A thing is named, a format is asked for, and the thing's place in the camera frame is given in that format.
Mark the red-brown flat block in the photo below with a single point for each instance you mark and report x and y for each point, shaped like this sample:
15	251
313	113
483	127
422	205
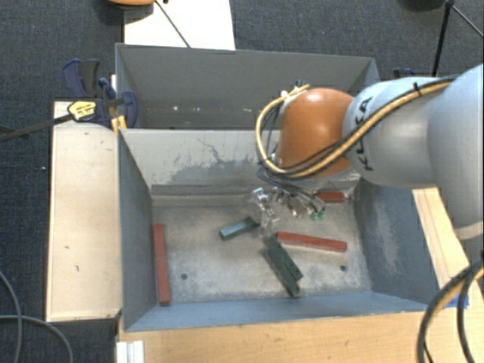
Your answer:
162	265
332	197
312	242

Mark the dark green flat block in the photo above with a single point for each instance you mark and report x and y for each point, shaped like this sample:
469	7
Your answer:
283	276
236	229
286	259

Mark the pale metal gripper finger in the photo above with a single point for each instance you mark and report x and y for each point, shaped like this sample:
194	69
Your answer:
258	202
270	225

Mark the pale wood flat board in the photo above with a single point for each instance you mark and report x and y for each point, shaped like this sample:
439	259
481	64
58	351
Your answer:
83	210

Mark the grey metal bin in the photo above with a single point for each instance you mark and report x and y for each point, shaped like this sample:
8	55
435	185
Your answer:
211	263

